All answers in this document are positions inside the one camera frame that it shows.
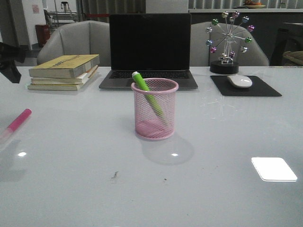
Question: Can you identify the middle cream book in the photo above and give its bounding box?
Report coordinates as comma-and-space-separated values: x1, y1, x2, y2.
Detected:
31, 65, 98, 85

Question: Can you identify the grey armchair right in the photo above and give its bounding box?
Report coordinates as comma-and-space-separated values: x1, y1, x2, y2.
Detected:
190, 22, 269, 67

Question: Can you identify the fruit bowl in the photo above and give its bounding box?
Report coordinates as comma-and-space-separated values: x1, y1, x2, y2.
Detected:
243, 0, 265, 9

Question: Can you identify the ferris wheel desk toy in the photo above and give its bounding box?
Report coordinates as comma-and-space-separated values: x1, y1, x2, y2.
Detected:
205, 10, 252, 75

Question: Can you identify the bottom cream book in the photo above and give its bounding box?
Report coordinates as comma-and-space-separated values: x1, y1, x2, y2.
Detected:
27, 75, 94, 91

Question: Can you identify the green highlighter pen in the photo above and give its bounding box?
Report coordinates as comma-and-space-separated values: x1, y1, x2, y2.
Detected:
132, 71, 168, 125

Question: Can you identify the pink mesh pen holder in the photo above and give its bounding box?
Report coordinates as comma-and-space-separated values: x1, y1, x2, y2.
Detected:
131, 78, 178, 140

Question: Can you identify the white computer mouse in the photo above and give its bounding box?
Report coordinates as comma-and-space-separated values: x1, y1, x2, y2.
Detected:
227, 74, 253, 88

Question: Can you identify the grey armchair left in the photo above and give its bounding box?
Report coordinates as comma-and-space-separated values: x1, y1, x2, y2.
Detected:
37, 20, 111, 66

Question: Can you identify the cream book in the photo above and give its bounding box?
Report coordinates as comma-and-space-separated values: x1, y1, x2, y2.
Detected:
31, 65, 98, 85
27, 75, 94, 91

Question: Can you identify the grey armchair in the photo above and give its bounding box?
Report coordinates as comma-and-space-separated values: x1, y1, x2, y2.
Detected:
190, 22, 269, 67
37, 20, 111, 66

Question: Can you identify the red bin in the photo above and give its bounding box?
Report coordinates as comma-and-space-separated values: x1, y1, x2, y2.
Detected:
35, 24, 50, 47

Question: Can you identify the grey open laptop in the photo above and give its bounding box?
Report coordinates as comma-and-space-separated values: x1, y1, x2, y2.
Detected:
99, 13, 198, 90

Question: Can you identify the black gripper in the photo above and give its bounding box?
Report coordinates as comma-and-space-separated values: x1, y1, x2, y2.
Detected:
0, 42, 26, 83

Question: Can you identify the black mouse pad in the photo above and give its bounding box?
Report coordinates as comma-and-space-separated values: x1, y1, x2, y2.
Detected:
210, 75, 282, 97

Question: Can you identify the yellow top book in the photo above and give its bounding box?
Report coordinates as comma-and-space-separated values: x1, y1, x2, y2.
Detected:
29, 54, 100, 79

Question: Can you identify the pink highlighter pen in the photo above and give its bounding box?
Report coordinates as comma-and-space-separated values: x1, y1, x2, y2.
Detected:
0, 108, 32, 144

